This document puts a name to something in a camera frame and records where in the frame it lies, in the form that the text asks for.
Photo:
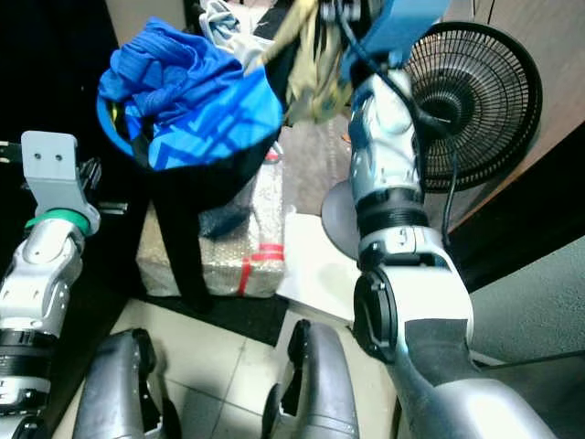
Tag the black floor fan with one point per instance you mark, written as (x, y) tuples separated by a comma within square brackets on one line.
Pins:
[(484, 91)]

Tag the blue patterned garment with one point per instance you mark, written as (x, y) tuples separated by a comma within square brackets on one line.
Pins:
[(192, 101)]

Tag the black garment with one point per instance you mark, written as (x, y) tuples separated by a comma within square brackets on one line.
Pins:
[(192, 229)]

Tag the blue laundry basket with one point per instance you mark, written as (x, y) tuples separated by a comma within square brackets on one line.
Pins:
[(107, 119)]

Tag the black floor mat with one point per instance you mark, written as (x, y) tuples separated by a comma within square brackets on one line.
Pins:
[(238, 315)]

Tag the white flat board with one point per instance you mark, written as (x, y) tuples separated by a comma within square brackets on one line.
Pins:
[(315, 274)]

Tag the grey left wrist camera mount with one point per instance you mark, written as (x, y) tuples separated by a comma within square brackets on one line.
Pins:
[(50, 169)]

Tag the grey robot left leg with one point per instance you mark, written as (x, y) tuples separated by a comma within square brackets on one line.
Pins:
[(119, 384)]

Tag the beige garment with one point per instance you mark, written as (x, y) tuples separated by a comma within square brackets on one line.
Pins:
[(315, 82)]

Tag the grey white garment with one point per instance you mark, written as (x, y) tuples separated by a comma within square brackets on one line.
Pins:
[(228, 32)]

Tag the bubble-wrapped box with red tape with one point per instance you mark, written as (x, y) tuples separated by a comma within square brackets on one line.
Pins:
[(260, 247)]

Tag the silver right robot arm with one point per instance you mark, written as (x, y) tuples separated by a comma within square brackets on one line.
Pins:
[(384, 155)]

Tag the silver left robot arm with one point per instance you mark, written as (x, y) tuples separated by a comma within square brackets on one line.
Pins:
[(32, 293)]

